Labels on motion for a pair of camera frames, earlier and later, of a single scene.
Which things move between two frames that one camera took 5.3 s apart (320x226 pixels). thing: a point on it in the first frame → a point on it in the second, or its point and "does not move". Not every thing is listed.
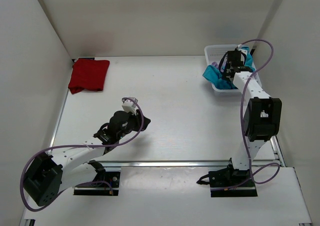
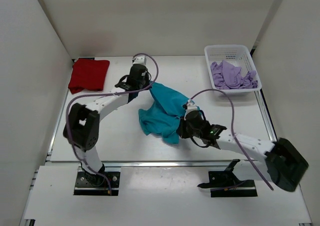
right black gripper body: [233, 55] → [183, 130]
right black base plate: [231, 182] does not move
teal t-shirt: [214, 75] → [161, 118]
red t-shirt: [89, 74] does not move
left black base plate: [106, 183] does not move
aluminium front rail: [168, 164] does not move
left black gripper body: [138, 119] → [135, 93]
